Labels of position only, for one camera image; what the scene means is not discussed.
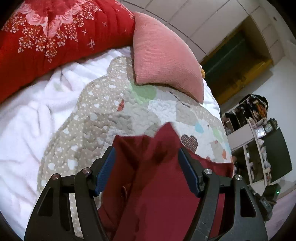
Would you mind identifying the yellow cloth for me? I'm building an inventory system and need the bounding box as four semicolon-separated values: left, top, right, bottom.
200;65;206;79

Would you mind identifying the heart patterned quilt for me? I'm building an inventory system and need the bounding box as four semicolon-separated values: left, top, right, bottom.
37;57;233;240

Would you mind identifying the dark wooden door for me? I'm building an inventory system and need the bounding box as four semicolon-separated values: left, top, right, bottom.
201;21;273;105

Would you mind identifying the small desk clock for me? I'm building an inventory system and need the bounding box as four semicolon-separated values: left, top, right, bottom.
264;118;278;134

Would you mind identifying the white wardrobe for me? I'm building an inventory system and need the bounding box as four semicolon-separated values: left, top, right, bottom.
121;1;295;64

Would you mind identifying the white shelf unit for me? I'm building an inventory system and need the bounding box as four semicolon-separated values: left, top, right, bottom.
220;115;273;186

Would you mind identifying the cluttered shoe rack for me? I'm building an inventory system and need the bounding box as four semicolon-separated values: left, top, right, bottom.
221;94;269;136

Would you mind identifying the dark red garment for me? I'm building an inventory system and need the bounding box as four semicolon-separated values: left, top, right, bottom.
98;122;234;241

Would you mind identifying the red floral comforter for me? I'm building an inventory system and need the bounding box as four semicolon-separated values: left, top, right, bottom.
1;1;135;101

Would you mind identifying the dark green board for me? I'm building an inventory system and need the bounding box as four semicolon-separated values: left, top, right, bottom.
263;128;292;182

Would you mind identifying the white fluffy blanket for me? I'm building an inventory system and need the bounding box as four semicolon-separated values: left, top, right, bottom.
1;47;230;238

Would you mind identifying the pink corduroy pillow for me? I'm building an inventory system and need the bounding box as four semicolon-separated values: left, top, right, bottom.
133;12;204;103

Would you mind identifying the white picture frame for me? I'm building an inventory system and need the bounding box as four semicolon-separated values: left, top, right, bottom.
254;126;266;139

